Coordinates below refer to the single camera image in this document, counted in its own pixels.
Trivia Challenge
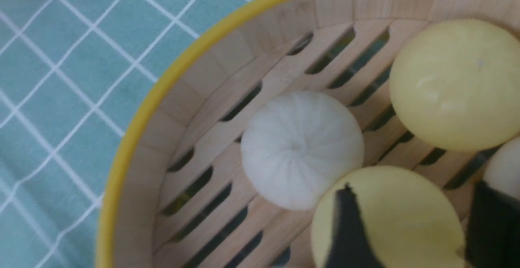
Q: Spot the bamboo steamer tray yellow rim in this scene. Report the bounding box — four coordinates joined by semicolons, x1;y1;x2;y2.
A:
96;0;519;268

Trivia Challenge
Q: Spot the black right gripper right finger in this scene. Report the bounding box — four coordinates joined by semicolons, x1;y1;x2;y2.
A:
466;181;520;268

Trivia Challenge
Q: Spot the yellow bun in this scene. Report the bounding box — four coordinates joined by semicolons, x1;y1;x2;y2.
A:
311;166;466;268
388;19;520;151

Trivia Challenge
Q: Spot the green checkered tablecloth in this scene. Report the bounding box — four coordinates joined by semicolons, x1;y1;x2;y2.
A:
0;0;250;268

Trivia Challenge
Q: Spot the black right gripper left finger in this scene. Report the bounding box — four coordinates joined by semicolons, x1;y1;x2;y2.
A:
324;183;384;268

